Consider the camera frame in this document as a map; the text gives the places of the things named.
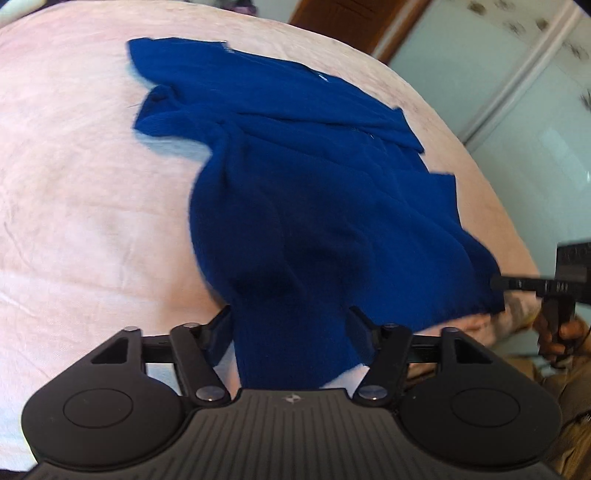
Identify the blue knit sweater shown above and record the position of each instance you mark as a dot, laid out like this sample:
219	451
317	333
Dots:
323	184

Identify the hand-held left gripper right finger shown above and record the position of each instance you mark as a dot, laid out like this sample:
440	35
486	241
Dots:
362	337

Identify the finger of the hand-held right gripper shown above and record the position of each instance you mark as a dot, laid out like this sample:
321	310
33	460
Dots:
512	283

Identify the pale sliding wardrobe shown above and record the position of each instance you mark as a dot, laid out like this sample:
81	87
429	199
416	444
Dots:
521	92

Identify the brown wooden door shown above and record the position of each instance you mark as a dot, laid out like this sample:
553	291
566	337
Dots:
351	23

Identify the pink bed sheet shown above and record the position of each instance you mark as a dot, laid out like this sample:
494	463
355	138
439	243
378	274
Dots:
83	184

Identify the person's right hand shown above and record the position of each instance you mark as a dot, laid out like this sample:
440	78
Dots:
575	339

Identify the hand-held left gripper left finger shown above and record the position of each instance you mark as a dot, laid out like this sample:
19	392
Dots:
217	339

